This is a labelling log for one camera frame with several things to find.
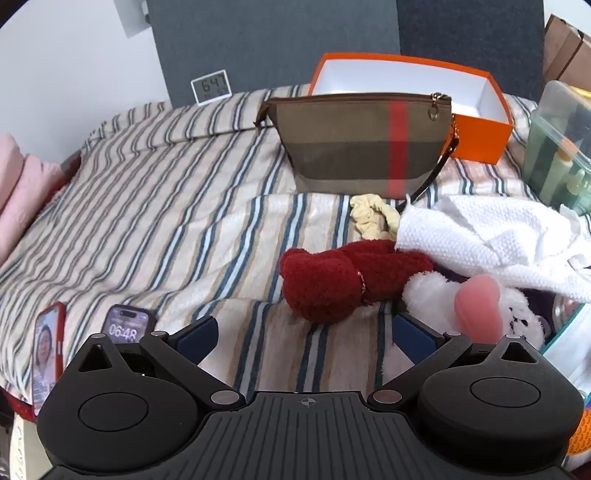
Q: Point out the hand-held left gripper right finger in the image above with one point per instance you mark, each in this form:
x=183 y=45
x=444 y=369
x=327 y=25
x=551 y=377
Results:
x=413 y=339

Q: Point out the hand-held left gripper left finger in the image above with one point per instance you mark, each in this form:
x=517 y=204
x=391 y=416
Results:
x=198 y=334

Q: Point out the red plush bear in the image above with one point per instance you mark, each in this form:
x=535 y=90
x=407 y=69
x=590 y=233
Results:
x=323 y=281

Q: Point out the orange cardboard box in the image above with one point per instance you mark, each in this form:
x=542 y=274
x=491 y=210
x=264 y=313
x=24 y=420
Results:
x=475 y=138

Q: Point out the white plush toy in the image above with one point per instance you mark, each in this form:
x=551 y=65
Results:
x=429 y=295

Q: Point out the phone in dark case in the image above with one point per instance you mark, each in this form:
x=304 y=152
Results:
x=124 y=323

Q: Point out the cream scrunchie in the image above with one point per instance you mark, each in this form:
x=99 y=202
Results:
x=369 y=219

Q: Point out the white waffle towel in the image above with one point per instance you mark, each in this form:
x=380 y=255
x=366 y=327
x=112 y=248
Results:
x=485 y=230

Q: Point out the striped blanket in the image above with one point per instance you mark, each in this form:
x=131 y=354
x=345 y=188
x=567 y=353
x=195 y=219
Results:
x=161 y=207

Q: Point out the phone in red case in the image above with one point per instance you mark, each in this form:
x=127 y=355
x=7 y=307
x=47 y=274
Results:
x=46 y=350

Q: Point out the orange textured oval pad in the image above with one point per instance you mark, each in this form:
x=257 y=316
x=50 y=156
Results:
x=582 y=429

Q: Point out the white printed packaging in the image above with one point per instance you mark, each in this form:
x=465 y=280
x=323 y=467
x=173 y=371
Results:
x=23 y=447

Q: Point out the brown striped canvas pouch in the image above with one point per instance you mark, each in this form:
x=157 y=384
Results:
x=332 y=143

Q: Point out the pink pillow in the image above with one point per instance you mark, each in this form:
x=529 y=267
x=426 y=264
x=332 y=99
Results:
x=23 y=184

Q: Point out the clear plastic storage box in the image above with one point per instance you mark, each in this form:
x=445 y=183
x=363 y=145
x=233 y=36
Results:
x=554 y=152

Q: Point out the white digital clock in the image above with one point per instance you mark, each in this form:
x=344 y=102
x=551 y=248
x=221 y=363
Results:
x=210 y=87

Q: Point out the light grey headboard panel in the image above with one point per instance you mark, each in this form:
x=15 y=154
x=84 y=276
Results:
x=277 y=46

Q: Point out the dark grey headboard panel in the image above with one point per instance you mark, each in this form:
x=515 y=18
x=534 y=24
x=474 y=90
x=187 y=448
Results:
x=461 y=32

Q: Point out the brown paper bag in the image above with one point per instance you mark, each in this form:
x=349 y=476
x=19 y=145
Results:
x=558 y=46
x=585 y=64

